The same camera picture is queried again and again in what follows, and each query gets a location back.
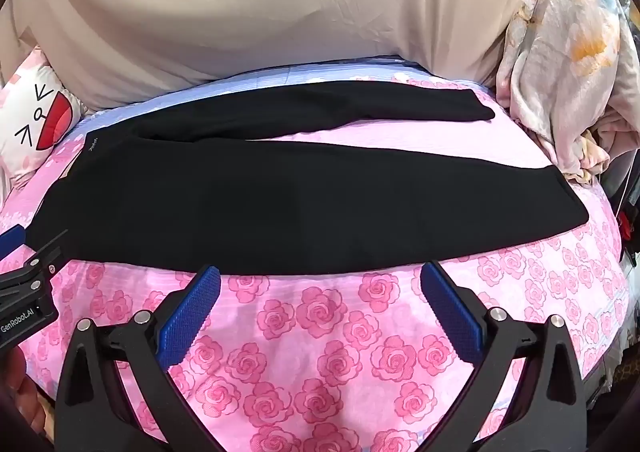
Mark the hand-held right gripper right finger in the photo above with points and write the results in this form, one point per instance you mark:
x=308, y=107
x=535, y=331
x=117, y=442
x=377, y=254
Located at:
x=450, y=307

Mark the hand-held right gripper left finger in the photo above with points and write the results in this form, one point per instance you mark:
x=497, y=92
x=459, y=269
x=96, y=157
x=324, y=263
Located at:
x=192, y=304

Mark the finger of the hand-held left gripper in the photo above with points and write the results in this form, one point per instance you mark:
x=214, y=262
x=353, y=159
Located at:
x=12, y=238
x=42, y=257

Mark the black pants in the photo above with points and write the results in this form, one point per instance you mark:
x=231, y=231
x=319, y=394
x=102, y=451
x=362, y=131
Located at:
x=250, y=207

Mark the person's left hand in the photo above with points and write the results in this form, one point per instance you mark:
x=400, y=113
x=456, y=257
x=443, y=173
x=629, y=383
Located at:
x=17, y=392

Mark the pink rose bed sheet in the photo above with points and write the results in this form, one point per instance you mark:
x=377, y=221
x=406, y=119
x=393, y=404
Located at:
x=325, y=332

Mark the white cat face pillow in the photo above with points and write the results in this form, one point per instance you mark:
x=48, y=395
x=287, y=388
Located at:
x=30, y=106

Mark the dark object with red part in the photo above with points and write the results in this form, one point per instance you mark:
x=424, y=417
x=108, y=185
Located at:
x=625, y=212

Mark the pale floral blanket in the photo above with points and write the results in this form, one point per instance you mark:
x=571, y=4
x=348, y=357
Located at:
x=560, y=56

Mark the beige padded headboard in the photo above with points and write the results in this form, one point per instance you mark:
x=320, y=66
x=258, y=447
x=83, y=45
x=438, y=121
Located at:
x=250, y=6

